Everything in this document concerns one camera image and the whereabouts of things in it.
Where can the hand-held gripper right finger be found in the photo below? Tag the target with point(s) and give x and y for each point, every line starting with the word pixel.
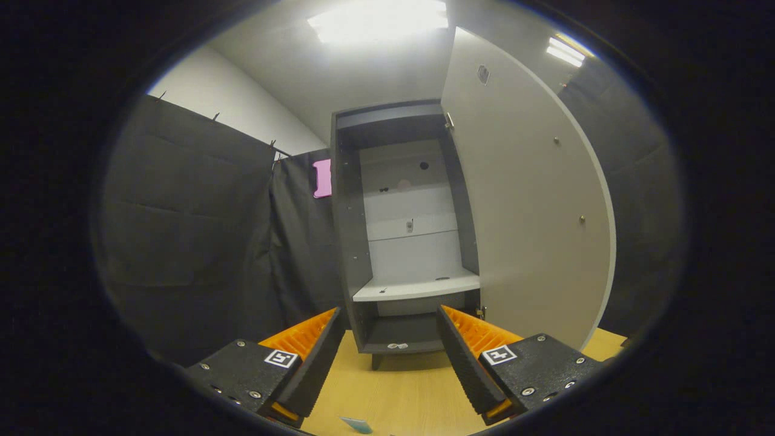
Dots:
pixel 467 369

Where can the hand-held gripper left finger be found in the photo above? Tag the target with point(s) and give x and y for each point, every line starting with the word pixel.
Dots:
pixel 313 369

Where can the blue and white tube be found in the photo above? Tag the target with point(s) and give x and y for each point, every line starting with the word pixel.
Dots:
pixel 357 425

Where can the light grey cabinet door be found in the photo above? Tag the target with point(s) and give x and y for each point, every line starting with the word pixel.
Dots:
pixel 527 212

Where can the white cabinet shelf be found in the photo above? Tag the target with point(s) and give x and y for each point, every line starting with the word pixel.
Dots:
pixel 418 287

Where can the black backdrop cloth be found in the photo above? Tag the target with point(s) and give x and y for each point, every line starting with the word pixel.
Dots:
pixel 194 242

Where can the narrow ceiling light panel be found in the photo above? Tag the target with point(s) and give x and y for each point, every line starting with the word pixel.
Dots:
pixel 565 51

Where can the large ceiling light panel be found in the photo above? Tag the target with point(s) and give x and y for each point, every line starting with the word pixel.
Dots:
pixel 378 21

